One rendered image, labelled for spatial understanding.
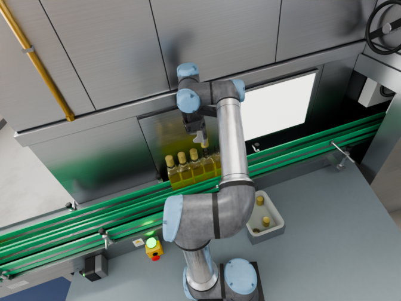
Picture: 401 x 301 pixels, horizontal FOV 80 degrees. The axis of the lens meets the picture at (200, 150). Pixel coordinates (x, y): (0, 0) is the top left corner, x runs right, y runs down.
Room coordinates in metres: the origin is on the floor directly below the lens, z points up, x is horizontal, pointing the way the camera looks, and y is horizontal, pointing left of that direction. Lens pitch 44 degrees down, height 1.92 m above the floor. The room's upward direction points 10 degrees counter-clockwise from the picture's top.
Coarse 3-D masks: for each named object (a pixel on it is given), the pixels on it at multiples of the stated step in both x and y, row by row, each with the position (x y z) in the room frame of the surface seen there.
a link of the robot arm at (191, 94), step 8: (184, 80) 0.73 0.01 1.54; (192, 80) 0.73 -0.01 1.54; (184, 88) 0.67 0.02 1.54; (192, 88) 0.68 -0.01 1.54; (200, 88) 0.67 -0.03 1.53; (208, 88) 0.67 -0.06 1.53; (184, 96) 0.64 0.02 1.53; (192, 96) 0.64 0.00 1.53; (200, 96) 0.66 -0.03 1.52; (208, 96) 0.65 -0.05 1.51; (184, 104) 0.64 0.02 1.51; (192, 104) 0.64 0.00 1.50; (200, 104) 0.66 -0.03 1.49; (208, 104) 0.66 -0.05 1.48; (192, 112) 0.64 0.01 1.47
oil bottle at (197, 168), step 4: (192, 164) 0.77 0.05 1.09; (196, 164) 0.77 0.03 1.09; (200, 164) 0.77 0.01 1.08; (192, 168) 0.76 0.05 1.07; (196, 168) 0.76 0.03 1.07; (200, 168) 0.76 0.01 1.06; (192, 172) 0.76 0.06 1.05; (196, 172) 0.76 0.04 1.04; (200, 172) 0.76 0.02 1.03; (196, 176) 0.76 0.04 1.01; (200, 176) 0.76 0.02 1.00; (204, 176) 0.77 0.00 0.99; (196, 180) 0.75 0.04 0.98; (200, 180) 0.76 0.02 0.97; (204, 180) 0.76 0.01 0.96
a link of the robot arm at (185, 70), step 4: (180, 64) 0.81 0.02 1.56; (184, 64) 0.81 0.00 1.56; (188, 64) 0.80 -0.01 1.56; (192, 64) 0.80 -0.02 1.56; (180, 68) 0.78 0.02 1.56; (184, 68) 0.78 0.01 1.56; (188, 68) 0.77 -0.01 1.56; (192, 68) 0.77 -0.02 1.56; (196, 68) 0.78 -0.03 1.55; (180, 72) 0.77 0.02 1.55; (184, 72) 0.76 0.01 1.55; (188, 72) 0.76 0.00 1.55; (192, 72) 0.76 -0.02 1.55; (196, 72) 0.77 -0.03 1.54; (180, 76) 0.77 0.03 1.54; (184, 76) 0.76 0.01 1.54; (188, 76) 0.75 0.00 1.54; (192, 76) 0.75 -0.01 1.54; (196, 76) 0.77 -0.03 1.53; (180, 80) 0.75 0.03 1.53
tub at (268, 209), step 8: (256, 192) 0.72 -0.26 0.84; (264, 192) 0.71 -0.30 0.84; (256, 200) 0.71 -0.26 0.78; (264, 200) 0.69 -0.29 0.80; (256, 208) 0.67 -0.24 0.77; (264, 208) 0.66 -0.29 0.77; (272, 208) 0.62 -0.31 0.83; (256, 216) 0.62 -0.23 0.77; (264, 216) 0.62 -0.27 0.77; (272, 216) 0.60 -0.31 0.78; (280, 216) 0.56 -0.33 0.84; (248, 224) 0.55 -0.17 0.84; (256, 224) 0.58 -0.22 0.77; (272, 224) 0.57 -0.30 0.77; (280, 224) 0.53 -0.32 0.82; (264, 232) 0.50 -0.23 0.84
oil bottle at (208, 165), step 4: (200, 160) 0.81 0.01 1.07; (204, 160) 0.78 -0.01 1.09; (208, 160) 0.78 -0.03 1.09; (212, 160) 0.78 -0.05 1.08; (204, 164) 0.77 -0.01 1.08; (208, 164) 0.77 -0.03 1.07; (212, 164) 0.77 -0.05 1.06; (204, 168) 0.77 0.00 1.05; (208, 168) 0.77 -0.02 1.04; (212, 168) 0.77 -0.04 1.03; (204, 172) 0.77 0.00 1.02; (208, 172) 0.77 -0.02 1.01; (212, 172) 0.77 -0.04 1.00; (208, 176) 0.77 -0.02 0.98; (212, 176) 0.77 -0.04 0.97
